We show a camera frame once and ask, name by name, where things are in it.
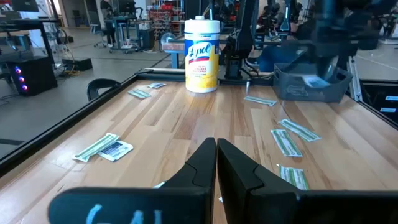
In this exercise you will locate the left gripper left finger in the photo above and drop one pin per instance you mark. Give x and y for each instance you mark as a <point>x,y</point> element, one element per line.
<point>140,205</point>

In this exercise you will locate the black table frame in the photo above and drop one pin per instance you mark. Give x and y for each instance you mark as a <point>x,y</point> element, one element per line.
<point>62,128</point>

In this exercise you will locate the grey equipment cart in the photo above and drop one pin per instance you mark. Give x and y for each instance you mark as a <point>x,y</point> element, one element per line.
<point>124,32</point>

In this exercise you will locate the black chair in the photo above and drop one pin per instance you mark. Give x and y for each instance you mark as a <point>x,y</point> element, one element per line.
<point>102,84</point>

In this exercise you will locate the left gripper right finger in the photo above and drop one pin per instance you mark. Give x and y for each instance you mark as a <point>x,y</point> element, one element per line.
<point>280,205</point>

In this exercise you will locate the grey plastic bin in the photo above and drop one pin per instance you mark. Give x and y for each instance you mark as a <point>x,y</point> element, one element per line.
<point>289,77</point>

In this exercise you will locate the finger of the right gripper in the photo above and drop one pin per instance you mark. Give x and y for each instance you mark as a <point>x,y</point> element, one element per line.
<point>332,66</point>
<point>322,65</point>

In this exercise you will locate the small metal peg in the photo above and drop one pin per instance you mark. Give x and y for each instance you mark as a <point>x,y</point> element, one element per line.
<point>247,86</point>

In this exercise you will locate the black computer tower with lights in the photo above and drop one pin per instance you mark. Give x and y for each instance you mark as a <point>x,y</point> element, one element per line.
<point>31,76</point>

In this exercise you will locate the aluminium frame post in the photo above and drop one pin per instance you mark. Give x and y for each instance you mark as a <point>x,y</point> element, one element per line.
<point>354,77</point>

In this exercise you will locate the blue-legged wooden table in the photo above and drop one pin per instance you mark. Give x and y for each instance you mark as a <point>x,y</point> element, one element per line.
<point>174,49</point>

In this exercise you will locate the red parts shelf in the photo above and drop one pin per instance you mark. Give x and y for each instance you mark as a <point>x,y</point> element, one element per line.
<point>163,18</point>

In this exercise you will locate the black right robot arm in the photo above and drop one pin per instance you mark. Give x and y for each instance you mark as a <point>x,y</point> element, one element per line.
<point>241,34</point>

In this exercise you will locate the person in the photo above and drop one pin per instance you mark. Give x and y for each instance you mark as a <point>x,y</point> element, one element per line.
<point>107,21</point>
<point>273,59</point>

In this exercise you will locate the green striped bandage packet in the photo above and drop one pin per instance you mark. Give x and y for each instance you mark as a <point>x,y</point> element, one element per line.
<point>260,100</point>
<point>139,93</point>
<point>300,130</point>
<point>160,184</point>
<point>293,176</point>
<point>286,142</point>
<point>94,147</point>

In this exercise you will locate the yellow white Lysol wipes canister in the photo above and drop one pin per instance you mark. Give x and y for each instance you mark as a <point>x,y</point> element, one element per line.
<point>202,54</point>

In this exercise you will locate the black floor box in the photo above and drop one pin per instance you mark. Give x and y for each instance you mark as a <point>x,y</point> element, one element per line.
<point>77,63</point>

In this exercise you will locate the black monitor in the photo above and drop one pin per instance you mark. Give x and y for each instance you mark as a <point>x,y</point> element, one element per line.
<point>25,4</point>

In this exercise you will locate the black desk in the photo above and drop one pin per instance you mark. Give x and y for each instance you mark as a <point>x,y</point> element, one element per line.
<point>26,26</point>

